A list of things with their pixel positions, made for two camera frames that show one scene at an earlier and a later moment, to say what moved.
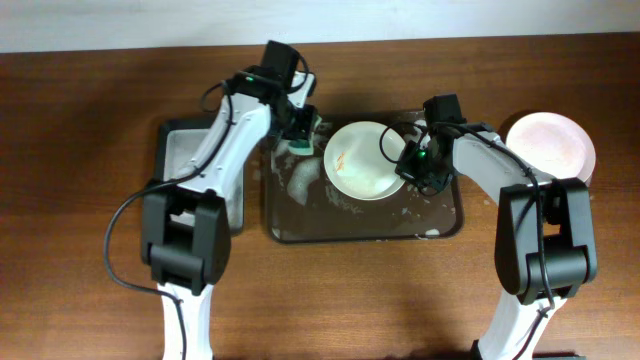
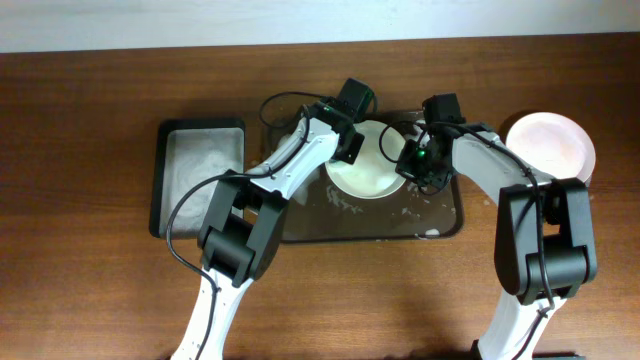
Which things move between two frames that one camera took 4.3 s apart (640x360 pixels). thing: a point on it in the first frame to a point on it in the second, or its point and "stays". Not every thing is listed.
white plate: [355, 165] stays
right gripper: [410, 163] stays
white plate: [554, 144] stays
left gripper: [304, 125] to [351, 145]
